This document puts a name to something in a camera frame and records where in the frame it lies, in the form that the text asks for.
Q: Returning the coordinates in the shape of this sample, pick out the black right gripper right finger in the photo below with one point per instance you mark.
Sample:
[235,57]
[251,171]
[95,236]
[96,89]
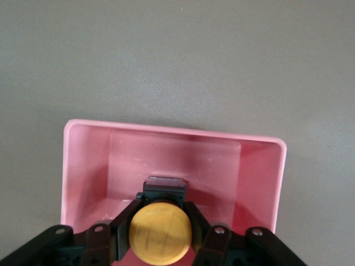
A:
[219,246]

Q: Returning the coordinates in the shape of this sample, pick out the pink plastic bin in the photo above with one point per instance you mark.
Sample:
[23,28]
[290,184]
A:
[172,158]

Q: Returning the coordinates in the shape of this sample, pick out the yellow push button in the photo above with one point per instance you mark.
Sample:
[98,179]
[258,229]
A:
[161,235]

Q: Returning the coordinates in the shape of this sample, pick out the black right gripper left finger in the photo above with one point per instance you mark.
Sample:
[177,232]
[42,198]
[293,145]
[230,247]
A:
[100,243]

